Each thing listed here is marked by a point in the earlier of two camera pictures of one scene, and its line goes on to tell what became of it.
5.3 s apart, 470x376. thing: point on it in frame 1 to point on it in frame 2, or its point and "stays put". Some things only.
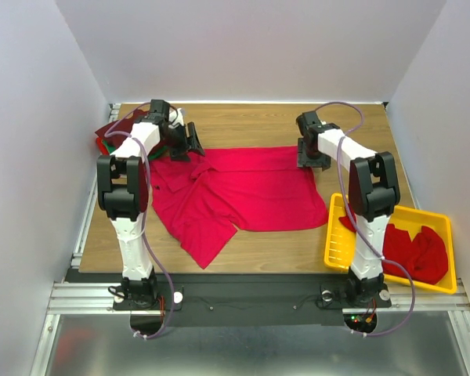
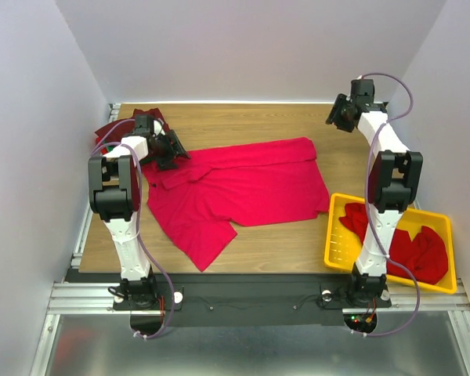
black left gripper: x=190 y=143 to x=166 y=163
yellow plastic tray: x=339 y=248 stays put
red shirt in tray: x=422 y=255 stays put
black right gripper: x=311 y=160 to x=338 y=113
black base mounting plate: x=251 y=299 stays put
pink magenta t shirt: x=205 y=200 stays put
